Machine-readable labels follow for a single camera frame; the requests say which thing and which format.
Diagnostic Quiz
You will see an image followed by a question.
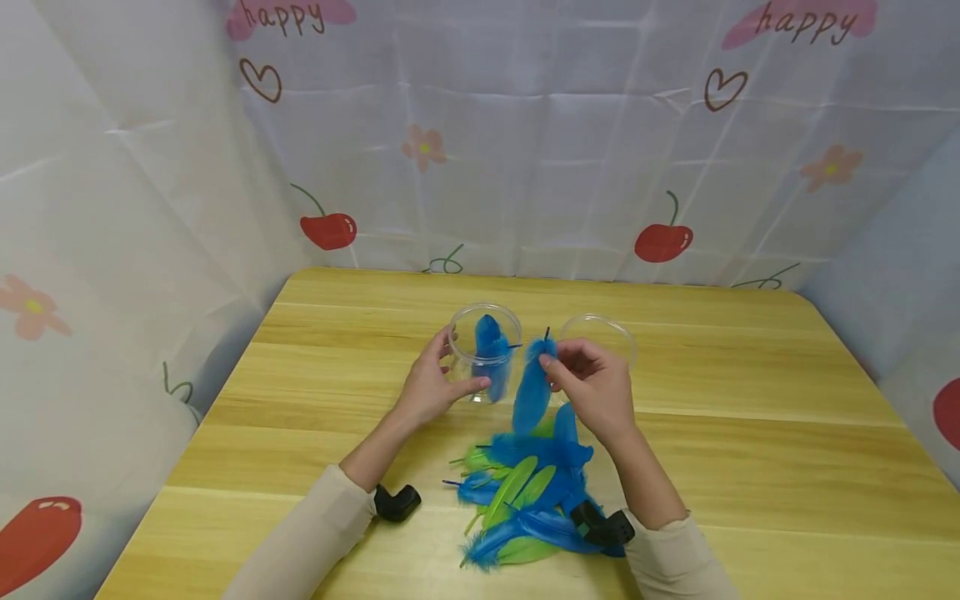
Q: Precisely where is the person's left hand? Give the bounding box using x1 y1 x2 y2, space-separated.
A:
390 326 493 435

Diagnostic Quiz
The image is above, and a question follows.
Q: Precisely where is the person's right hand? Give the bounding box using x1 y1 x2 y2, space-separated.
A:
540 337 638 452

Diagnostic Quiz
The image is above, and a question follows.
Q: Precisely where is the long blue feather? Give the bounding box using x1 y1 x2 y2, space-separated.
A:
511 326 562 437

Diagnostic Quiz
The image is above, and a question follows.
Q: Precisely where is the clear plastic cup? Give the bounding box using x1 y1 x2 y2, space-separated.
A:
447 302 525 406
553 312 639 378

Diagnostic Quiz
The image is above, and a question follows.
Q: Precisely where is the person's left forearm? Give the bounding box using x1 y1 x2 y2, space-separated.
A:
222 410 418 600

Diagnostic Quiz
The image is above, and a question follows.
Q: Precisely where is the person's right forearm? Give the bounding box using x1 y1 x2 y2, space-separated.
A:
598 421 743 600

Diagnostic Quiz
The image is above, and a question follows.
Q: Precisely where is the bunch of blue feathers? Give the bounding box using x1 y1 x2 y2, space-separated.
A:
472 313 523 403

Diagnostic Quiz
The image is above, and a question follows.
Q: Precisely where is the pile of blue green feathers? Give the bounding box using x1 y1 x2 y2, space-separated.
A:
441 403 627 573

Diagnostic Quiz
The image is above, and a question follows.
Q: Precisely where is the black wrist band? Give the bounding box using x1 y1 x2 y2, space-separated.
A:
372 482 423 524
569 499 638 549

